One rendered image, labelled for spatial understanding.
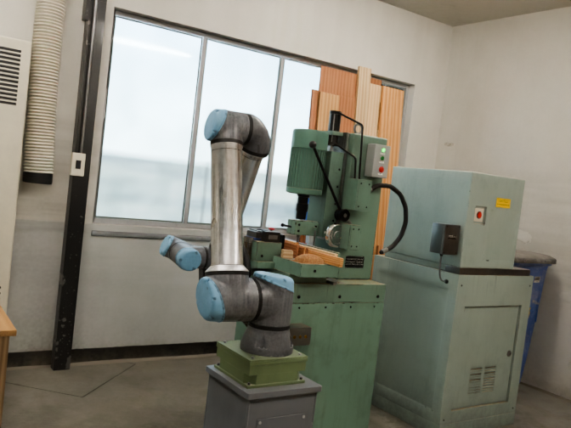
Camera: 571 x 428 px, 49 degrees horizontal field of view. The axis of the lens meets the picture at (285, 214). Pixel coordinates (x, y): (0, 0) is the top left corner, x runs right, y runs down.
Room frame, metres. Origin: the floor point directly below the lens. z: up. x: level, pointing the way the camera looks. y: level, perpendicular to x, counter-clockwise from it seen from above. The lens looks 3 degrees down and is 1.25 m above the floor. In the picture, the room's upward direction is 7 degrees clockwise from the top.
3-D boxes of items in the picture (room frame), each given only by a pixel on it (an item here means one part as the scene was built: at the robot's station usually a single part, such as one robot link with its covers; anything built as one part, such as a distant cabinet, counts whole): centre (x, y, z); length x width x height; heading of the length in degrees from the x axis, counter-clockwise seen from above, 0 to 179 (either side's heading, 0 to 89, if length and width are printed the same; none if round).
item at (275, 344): (2.22, 0.01, 0.70); 0.19 x 0.19 x 0.10
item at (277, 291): (2.22, 0.02, 0.83); 0.17 x 0.15 x 0.18; 121
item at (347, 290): (3.12, -0.18, 0.76); 0.57 x 0.45 x 0.09; 124
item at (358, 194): (3.05, -0.34, 1.23); 0.09 x 0.08 x 0.15; 124
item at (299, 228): (3.06, -0.09, 1.03); 0.14 x 0.07 x 0.09; 124
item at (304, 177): (3.06, -0.08, 1.35); 0.18 x 0.18 x 0.31
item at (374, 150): (3.12, -0.42, 1.40); 0.10 x 0.06 x 0.16; 124
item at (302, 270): (3.01, 0.02, 0.87); 0.61 x 0.30 x 0.06; 34
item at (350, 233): (3.03, -0.32, 1.02); 0.09 x 0.07 x 0.12; 34
